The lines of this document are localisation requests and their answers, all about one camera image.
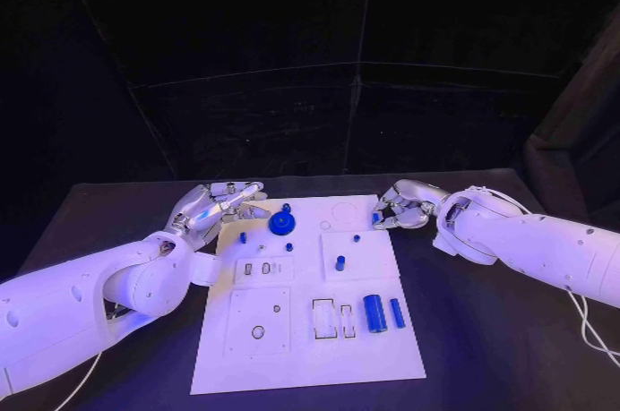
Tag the small blue part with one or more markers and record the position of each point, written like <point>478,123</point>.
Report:
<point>375,218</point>

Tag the thin long blue cylinder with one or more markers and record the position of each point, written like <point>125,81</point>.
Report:
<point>398,313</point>

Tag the white task board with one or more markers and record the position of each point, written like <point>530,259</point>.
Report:
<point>300,357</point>

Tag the small blue peg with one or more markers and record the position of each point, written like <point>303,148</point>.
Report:
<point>286,207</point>

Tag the blue gear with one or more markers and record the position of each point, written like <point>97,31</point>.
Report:
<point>282,223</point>

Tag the thick long blue cylinder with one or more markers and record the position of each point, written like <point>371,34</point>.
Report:
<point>375,314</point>

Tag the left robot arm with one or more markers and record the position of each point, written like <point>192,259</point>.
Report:
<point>58,303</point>

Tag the short blue cylinder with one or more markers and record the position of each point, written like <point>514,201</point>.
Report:
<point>341,263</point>

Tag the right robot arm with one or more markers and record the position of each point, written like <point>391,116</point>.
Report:
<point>543,246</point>

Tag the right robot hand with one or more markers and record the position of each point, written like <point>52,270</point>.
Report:
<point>417,196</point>

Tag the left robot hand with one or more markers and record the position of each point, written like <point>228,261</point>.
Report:
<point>204,213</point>

